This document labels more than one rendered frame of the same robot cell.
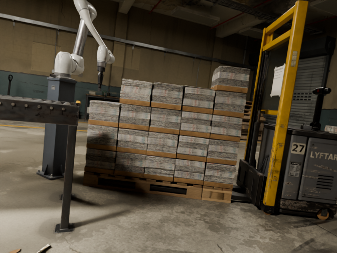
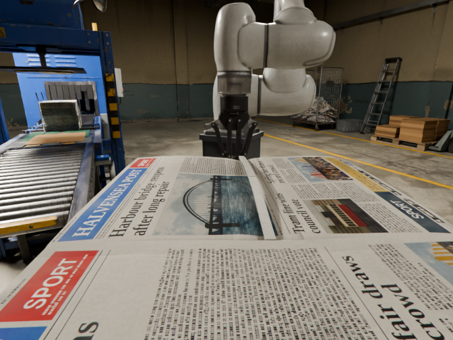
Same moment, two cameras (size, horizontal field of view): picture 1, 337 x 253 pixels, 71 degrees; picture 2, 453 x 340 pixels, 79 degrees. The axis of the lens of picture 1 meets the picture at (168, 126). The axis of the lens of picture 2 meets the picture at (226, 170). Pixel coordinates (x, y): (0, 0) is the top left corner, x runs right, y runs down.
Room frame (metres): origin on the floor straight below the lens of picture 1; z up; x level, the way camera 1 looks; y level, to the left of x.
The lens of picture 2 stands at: (2.36, -0.01, 1.18)
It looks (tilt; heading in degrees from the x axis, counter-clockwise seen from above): 17 degrees down; 87
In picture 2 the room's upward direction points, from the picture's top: straight up
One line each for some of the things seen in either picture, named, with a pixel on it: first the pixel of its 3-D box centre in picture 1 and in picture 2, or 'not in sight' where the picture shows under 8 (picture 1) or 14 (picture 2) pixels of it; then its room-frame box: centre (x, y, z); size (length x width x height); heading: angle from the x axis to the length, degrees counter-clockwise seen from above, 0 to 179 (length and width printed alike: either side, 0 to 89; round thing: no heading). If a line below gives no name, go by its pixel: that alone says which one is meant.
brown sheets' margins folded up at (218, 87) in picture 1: (220, 135); not in sight; (2.42, -0.54, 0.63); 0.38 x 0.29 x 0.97; 0
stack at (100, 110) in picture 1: (148, 147); not in sight; (2.42, 0.18, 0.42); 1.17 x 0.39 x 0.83; 90
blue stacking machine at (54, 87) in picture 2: not in sight; (79, 96); (0.17, 4.78, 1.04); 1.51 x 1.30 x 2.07; 111
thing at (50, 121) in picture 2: not in sight; (62, 114); (0.90, 2.77, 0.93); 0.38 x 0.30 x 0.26; 111
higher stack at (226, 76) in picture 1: (221, 133); not in sight; (2.42, -0.55, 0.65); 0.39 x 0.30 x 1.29; 0
